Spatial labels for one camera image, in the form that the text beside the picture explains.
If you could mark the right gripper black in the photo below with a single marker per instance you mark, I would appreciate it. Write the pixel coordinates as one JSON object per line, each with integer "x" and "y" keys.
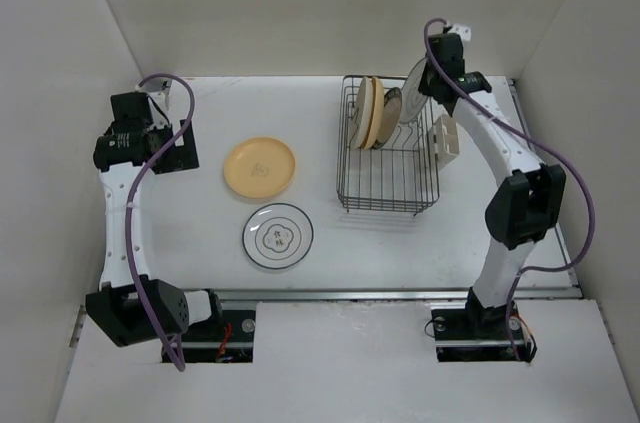
{"x": 423, "y": 87}

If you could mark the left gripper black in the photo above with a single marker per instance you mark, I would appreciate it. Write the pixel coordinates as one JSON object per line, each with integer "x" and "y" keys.
{"x": 180, "y": 157}

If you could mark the grey rimmed plate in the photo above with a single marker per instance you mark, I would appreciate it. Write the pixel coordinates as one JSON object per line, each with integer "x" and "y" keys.
{"x": 413, "y": 101}

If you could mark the grey patterned plate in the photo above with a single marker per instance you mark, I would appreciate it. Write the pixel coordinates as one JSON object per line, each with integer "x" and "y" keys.
{"x": 393, "y": 102}

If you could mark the yellow plate with drawing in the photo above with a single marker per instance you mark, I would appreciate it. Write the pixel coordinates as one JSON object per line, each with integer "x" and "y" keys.
{"x": 259, "y": 168}

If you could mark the white plate black rings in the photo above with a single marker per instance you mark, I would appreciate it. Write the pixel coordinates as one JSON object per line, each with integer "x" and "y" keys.
{"x": 278, "y": 238}

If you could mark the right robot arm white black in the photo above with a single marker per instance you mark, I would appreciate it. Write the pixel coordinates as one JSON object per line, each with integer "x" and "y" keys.
{"x": 477, "y": 112}

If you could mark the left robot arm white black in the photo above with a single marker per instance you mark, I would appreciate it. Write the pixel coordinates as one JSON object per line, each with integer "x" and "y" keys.
{"x": 139, "y": 128}

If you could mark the beige cutlery holder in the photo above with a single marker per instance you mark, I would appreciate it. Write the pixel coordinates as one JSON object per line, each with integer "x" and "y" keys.
{"x": 443, "y": 134}

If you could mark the cream plate leftmost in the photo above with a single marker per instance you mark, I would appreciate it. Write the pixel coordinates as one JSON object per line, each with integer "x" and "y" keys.
{"x": 362, "y": 112}

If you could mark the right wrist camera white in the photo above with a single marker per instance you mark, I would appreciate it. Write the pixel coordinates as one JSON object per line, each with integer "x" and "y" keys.
{"x": 464, "y": 32}

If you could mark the aluminium rail side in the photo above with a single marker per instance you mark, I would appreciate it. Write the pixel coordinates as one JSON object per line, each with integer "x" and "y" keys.
{"x": 536, "y": 196}

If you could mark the black wire dish rack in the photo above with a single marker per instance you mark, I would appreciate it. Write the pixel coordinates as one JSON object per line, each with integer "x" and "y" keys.
{"x": 401, "y": 176}

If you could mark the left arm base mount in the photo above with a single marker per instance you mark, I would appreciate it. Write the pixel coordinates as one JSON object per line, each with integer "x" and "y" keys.
{"x": 228, "y": 342}

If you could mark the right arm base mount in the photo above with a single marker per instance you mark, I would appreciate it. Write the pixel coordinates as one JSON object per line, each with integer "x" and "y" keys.
{"x": 458, "y": 338}

